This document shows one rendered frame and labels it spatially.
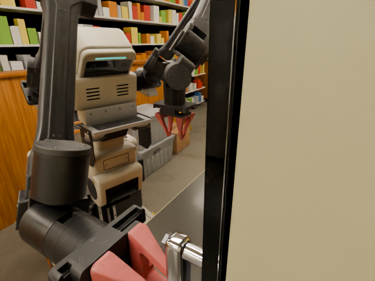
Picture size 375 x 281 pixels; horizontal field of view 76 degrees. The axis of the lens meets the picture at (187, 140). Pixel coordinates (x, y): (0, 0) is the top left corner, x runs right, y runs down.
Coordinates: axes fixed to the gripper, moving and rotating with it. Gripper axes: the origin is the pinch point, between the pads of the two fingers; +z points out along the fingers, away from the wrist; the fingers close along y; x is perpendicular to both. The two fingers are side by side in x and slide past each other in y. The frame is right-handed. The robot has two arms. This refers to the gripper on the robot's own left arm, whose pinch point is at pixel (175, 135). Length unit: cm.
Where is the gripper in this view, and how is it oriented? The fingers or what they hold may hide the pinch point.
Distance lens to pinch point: 67.3
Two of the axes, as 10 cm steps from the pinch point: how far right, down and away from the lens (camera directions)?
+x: 5.3, -3.3, 7.8
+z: 0.0, 9.2, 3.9
